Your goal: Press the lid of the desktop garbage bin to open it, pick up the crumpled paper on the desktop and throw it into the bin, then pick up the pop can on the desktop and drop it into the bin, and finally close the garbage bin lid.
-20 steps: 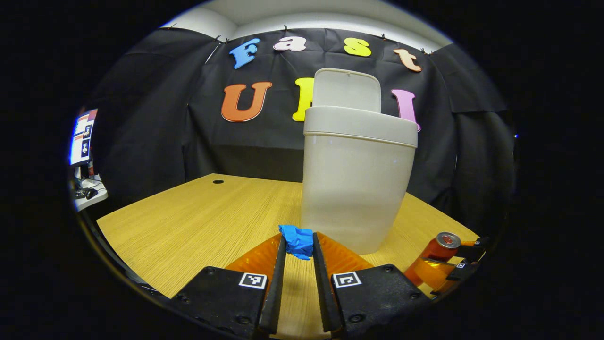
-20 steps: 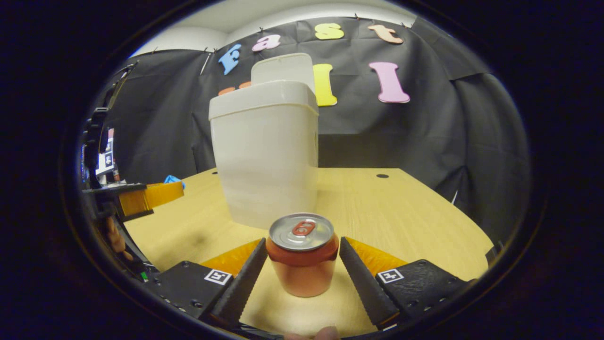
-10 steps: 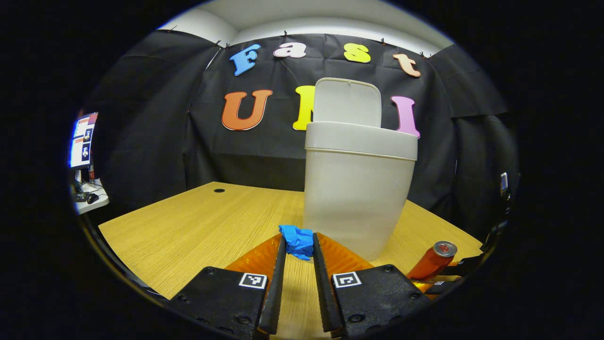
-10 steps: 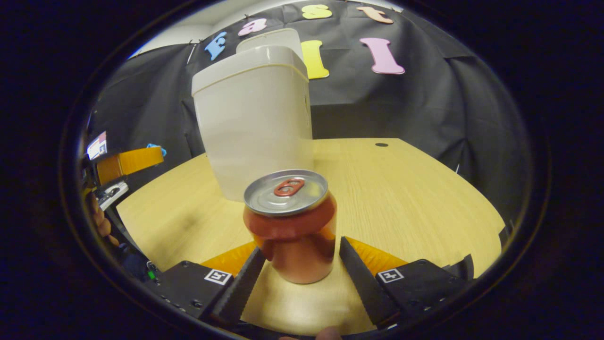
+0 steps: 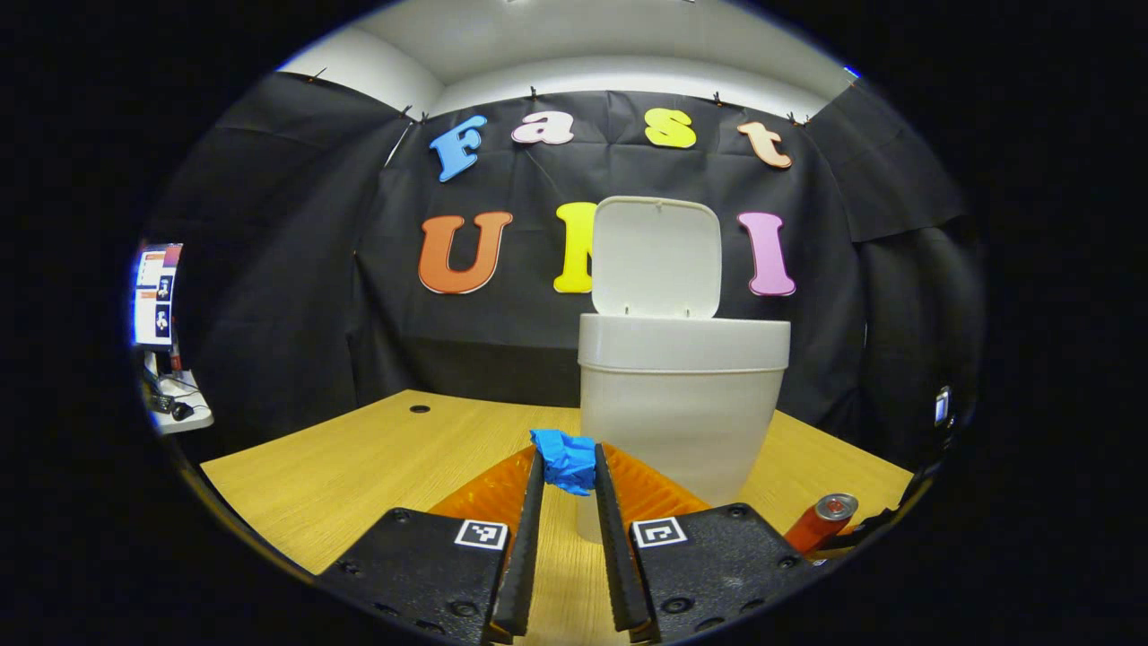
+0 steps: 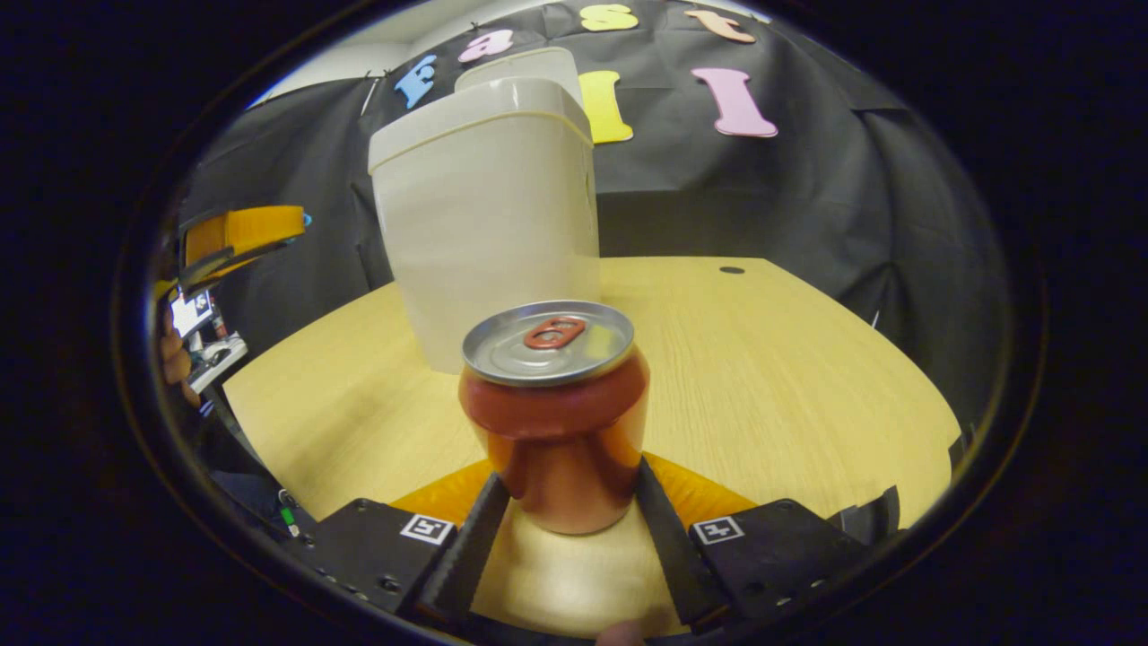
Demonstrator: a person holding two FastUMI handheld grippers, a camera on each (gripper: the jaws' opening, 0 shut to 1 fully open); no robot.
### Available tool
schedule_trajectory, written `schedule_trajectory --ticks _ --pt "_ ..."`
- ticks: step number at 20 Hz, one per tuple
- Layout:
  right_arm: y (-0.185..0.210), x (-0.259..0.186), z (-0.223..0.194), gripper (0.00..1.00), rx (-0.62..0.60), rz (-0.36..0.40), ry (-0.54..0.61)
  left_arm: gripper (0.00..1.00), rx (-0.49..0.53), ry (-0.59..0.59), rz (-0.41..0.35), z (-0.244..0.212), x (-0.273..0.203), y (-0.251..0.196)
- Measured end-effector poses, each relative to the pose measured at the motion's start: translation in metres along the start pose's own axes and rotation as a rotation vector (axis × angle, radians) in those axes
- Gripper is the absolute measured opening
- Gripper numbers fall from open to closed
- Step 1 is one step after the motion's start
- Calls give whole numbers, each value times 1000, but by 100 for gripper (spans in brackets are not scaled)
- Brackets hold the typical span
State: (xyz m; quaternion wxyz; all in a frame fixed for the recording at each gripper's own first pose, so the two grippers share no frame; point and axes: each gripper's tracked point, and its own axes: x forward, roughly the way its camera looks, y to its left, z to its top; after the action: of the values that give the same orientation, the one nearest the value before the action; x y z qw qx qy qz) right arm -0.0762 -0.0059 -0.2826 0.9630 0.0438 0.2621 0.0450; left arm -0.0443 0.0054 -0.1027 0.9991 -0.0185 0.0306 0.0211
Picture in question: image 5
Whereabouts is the row of small cloth clips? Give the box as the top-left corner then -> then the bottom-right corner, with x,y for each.
309,67 -> 808,127

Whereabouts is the blue paper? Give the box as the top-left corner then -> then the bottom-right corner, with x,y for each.
529,428 -> 598,497

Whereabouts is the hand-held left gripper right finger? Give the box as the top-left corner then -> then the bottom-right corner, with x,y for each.
594,442 -> 831,645

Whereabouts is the white side table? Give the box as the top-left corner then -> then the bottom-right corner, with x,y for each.
143,350 -> 215,435

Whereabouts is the red pop can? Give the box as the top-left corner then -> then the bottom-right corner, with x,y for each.
784,493 -> 860,555

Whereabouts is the white desktop garbage bin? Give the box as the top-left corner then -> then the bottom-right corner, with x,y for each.
577,196 -> 792,545

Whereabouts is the computer monitor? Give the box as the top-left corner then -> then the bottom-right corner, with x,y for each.
133,243 -> 184,349

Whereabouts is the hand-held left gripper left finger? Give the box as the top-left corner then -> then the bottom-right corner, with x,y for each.
314,446 -> 546,646

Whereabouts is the black backdrop cloth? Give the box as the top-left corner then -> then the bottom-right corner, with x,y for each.
143,72 -> 987,467

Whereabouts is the wooden desktop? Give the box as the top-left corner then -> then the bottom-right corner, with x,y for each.
199,388 -> 914,646

